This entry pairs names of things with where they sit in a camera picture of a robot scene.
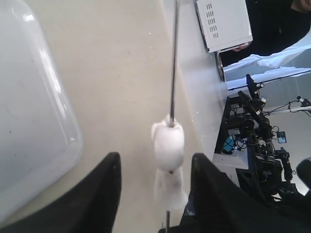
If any white backdrop curtain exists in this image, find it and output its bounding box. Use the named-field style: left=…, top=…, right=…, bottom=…
left=224, top=45, right=311, bottom=92

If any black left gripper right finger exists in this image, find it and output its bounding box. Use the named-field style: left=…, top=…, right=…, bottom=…
left=179, top=152, right=311, bottom=233

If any white plastic tray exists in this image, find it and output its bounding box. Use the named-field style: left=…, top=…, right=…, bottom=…
left=0, top=0, right=83, bottom=220

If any white microwave appliance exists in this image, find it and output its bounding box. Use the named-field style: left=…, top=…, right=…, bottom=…
left=195, top=0, right=253, bottom=53

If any thin metal skewer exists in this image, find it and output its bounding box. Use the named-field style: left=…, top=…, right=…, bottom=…
left=165, top=0, right=180, bottom=233

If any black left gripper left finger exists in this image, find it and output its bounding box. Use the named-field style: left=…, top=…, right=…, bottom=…
left=0, top=152, right=121, bottom=233

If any background robot rig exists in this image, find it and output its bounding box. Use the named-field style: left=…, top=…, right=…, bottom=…
left=212, top=75, right=311, bottom=205

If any white marshmallow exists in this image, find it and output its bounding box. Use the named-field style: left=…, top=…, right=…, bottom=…
left=154, top=167, right=188, bottom=212
left=151, top=115, right=185, bottom=172

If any person in black clothing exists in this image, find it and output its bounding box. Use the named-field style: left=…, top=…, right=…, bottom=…
left=220, top=0, right=311, bottom=67

